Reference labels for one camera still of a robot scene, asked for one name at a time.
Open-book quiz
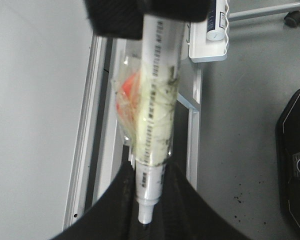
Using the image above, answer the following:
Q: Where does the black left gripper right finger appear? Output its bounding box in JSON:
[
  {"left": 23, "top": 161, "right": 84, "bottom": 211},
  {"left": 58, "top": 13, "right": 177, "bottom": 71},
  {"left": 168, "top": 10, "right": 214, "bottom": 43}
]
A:
[{"left": 54, "top": 161, "right": 247, "bottom": 240}]

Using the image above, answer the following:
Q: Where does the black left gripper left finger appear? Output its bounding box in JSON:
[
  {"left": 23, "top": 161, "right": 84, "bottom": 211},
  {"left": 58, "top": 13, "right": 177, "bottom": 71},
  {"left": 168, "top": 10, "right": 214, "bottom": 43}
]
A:
[{"left": 84, "top": 0, "right": 210, "bottom": 40}]

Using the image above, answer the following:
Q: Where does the red round magnet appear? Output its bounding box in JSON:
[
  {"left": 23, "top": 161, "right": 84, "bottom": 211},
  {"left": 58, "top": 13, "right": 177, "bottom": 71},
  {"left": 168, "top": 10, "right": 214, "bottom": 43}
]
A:
[{"left": 115, "top": 71, "right": 140, "bottom": 122}]

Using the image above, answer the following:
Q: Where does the black caster wheel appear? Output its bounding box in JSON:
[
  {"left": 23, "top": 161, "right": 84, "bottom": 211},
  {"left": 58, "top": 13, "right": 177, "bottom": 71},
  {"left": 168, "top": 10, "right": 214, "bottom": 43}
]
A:
[{"left": 284, "top": 11, "right": 300, "bottom": 28}]

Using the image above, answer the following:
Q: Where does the large whiteboard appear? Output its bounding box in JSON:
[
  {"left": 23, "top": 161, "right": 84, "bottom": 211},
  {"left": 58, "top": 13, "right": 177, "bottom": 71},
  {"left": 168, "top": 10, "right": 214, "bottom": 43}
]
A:
[{"left": 0, "top": 0, "right": 94, "bottom": 240}]

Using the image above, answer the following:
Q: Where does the white wire holder tray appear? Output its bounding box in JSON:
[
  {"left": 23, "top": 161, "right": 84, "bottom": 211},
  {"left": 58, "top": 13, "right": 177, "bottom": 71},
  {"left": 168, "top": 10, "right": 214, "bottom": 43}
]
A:
[{"left": 188, "top": 0, "right": 230, "bottom": 63}]

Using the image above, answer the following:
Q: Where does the aluminium whiteboard tray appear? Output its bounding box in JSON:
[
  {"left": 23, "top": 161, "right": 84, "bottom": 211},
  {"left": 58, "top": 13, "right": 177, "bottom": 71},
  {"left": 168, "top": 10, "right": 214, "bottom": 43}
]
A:
[{"left": 63, "top": 35, "right": 127, "bottom": 229}]

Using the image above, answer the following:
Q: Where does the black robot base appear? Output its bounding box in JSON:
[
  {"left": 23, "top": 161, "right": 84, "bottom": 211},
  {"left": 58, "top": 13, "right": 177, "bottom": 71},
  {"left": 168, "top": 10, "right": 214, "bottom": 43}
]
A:
[{"left": 275, "top": 89, "right": 300, "bottom": 240}]

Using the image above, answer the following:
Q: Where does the white whiteboard marker pen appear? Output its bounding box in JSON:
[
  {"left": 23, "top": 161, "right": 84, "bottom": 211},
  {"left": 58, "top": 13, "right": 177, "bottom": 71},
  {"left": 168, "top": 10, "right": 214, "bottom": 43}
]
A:
[{"left": 133, "top": 14, "right": 185, "bottom": 225}]

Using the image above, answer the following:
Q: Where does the white spray bottle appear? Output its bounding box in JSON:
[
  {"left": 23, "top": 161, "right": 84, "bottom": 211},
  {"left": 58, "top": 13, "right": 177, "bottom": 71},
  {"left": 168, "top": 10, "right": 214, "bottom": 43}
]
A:
[{"left": 206, "top": 0, "right": 226, "bottom": 41}]

